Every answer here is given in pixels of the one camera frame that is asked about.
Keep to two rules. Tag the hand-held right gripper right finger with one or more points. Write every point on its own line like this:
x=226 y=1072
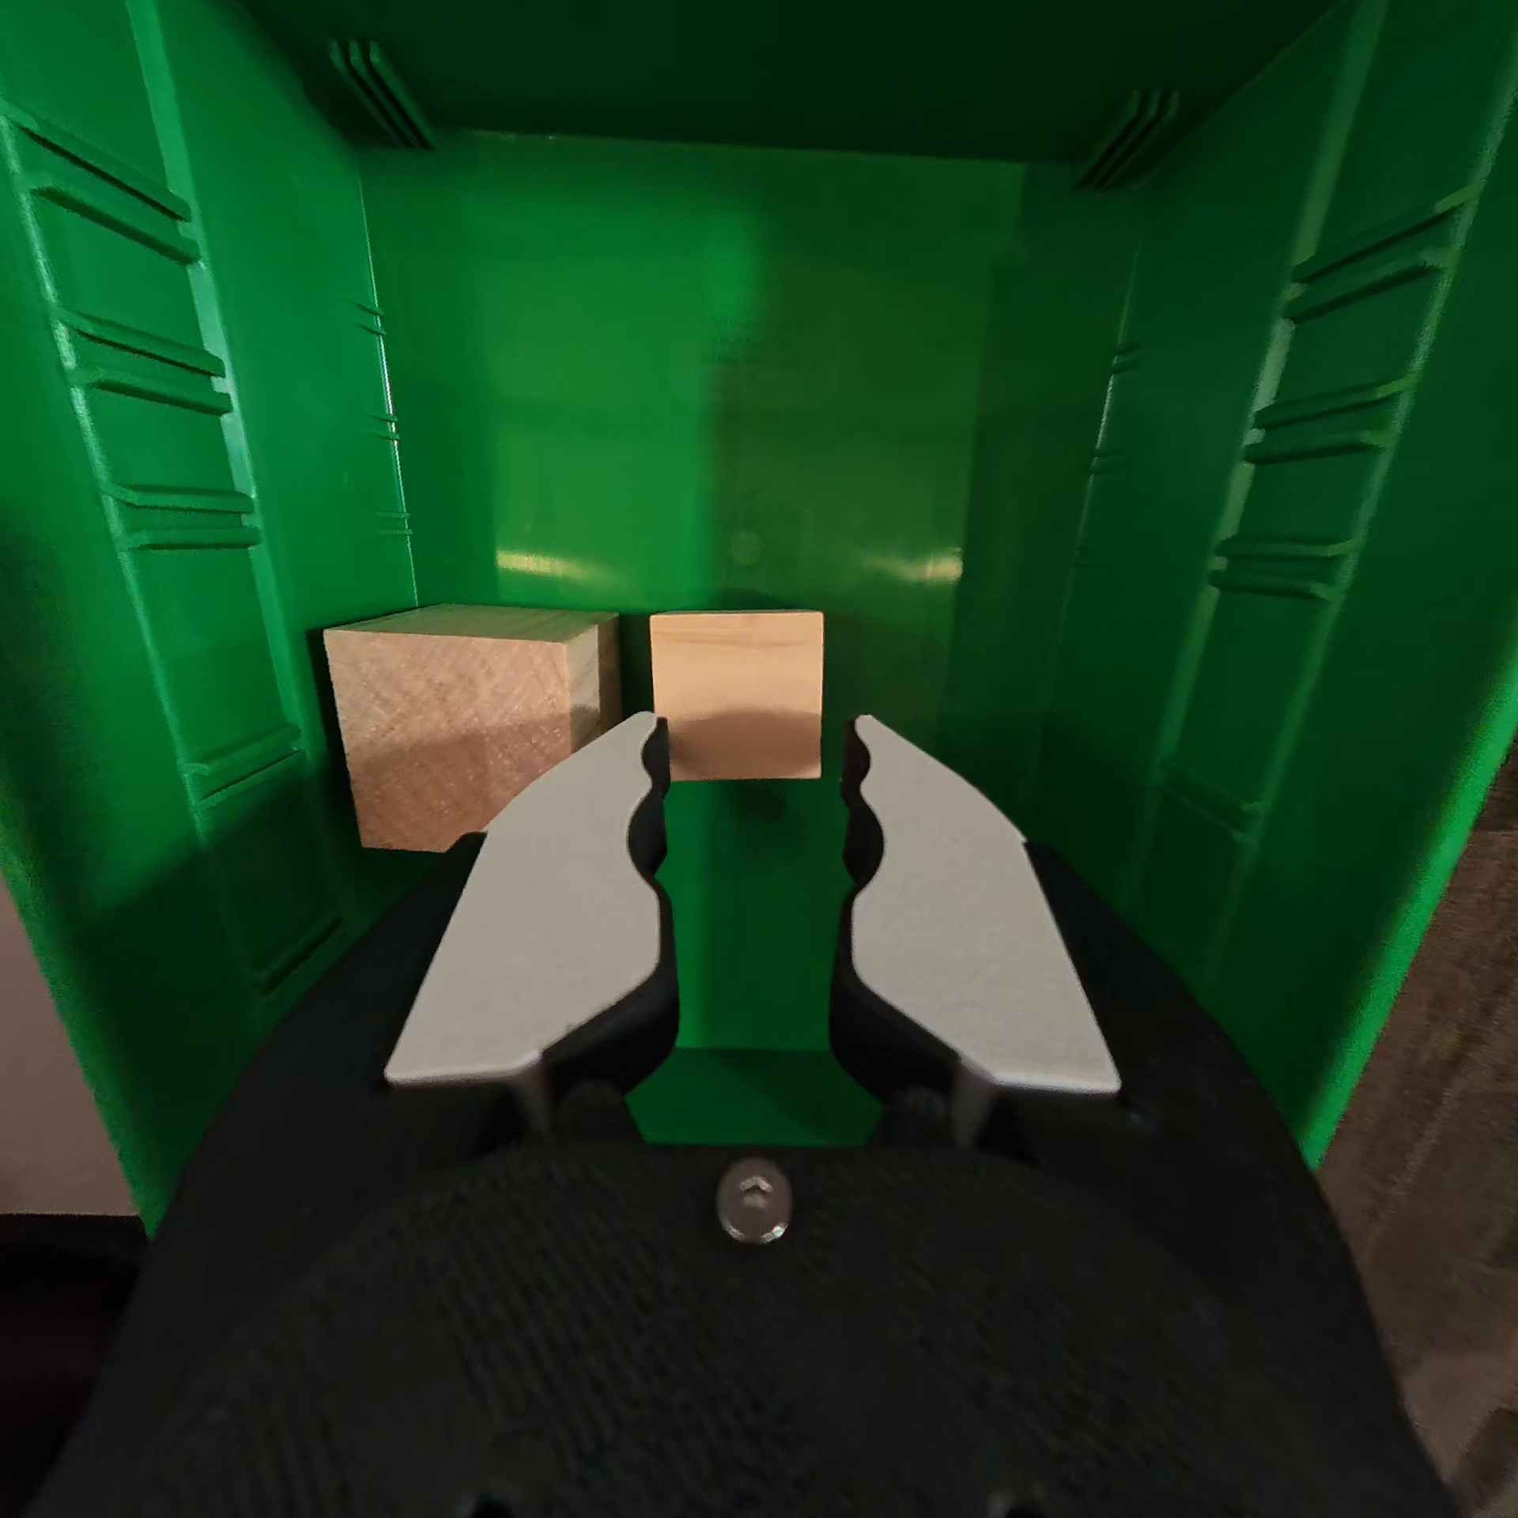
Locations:
x=972 y=936

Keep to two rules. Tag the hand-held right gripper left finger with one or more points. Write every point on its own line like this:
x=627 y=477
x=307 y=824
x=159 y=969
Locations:
x=533 y=925

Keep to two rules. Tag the large wooden cube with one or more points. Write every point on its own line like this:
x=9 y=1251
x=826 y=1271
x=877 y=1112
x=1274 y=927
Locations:
x=450 y=736

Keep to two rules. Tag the small wooden cube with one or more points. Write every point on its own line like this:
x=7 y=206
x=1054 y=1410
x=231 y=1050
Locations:
x=736 y=676

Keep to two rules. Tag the green plastic bin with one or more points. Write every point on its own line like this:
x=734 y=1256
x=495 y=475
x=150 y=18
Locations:
x=830 y=356

